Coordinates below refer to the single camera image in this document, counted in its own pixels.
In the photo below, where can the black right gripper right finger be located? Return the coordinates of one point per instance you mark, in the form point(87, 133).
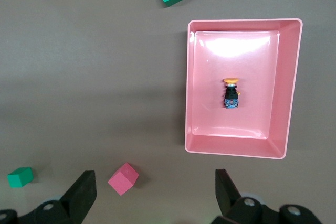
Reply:
point(228, 197)

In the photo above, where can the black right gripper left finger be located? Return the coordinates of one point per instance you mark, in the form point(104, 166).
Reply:
point(78, 195)

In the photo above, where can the pink foam cube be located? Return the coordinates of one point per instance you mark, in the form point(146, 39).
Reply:
point(123, 179)

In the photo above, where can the pink plastic tray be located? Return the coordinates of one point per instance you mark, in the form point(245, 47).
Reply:
point(236, 134)

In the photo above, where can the brown table cover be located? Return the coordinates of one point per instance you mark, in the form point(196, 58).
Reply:
point(78, 77)

